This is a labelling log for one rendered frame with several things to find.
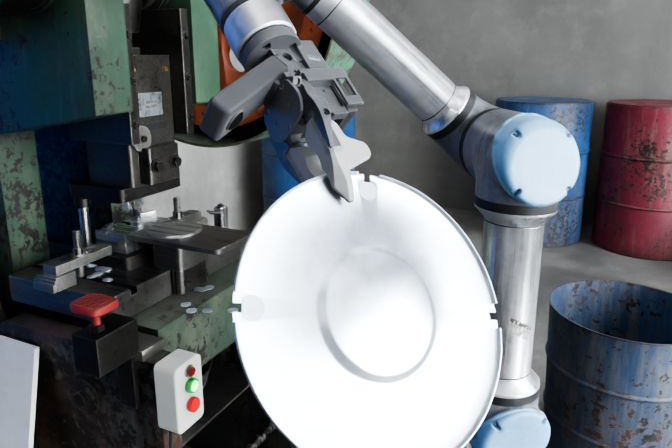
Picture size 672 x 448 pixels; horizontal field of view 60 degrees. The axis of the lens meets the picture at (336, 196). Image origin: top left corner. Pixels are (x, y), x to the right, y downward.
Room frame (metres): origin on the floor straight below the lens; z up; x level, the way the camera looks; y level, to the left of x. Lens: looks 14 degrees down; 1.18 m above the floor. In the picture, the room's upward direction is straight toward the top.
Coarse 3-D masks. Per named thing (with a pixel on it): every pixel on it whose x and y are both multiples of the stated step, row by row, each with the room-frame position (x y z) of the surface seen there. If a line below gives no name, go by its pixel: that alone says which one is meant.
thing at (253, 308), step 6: (246, 300) 0.47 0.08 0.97; (252, 300) 0.47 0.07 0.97; (258, 300) 0.47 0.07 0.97; (246, 306) 0.47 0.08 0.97; (252, 306) 0.47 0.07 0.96; (258, 306) 0.47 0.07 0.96; (246, 312) 0.46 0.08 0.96; (252, 312) 0.46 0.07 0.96; (258, 312) 0.47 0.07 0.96; (246, 318) 0.46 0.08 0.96; (252, 318) 0.46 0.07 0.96; (258, 318) 0.46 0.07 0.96
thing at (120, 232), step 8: (136, 216) 1.39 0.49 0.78; (152, 216) 1.39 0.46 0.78; (120, 224) 1.33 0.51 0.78; (128, 224) 1.35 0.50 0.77; (136, 224) 1.33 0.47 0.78; (144, 224) 1.33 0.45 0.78; (152, 224) 1.33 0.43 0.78; (96, 232) 1.28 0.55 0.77; (112, 232) 1.26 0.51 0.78; (120, 232) 1.26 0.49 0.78; (128, 232) 1.26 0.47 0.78; (96, 240) 1.28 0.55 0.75; (104, 240) 1.27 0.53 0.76; (112, 240) 1.26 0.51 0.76; (120, 240) 1.25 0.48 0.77; (128, 240) 1.25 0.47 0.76; (112, 248) 1.26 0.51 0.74; (120, 248) 1.25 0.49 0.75; (128, 248) 1.25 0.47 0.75; (136, 248) 1.27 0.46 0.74
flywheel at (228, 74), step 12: (288, 12) 1.56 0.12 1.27; (300, 12) 1.55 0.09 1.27; (300, 24) 1.55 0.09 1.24; (312, 24) 1.49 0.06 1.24; (300, 36) 1.51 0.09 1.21; (312, 36) 1.49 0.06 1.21; (324, 36) 1.50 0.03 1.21; (228, 48) 1.67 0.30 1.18; (324, 48) 1.52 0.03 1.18; (228, 60) 1.67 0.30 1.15; (228, 72) 1.65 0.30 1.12; (240, 72) 1.63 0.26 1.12; (228, 84) 1.65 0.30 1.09; (204, 108) 1.64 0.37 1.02; (252, 120) 1.57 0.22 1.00
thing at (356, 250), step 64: (320, 192) 0.56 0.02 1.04; (384, 192) 0.60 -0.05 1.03; (256, 256) 0.50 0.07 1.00; (320, 256) 0.52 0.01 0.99; (384, 256) 0.55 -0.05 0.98; (448, 256) 0.59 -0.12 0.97; (320, 320) 0.49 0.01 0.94; (384, 320) 0.51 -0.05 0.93; (448, 320) 0.54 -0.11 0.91; (256, 384) 0.43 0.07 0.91; (320, 384) 0.45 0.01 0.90; (384, 384) 0.48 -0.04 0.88; (448, 384) 0.50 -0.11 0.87
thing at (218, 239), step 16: (160, 224) 1.31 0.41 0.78; (176, 224) 1.31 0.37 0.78; (192, 224) 1.31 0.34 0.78; (144, 240) 1.22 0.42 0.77; (160, 240) 1.21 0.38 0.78; (176, 240) 1.21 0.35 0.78; (192, 240) 1.21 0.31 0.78; (208, 240) 1.21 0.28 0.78; (224, 240) 1.21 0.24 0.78; (240, 240) 1.21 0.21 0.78; (160, 256) 1.23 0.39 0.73; (176, 256) 1.21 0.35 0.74; (192, 256) 1.25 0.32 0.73; (176, 272) 1.21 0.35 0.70; (192, 272) 1.25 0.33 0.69; (208, 272) 1.28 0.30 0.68; (176, 288) 1.22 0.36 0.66; (192, 288) 1.24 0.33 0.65
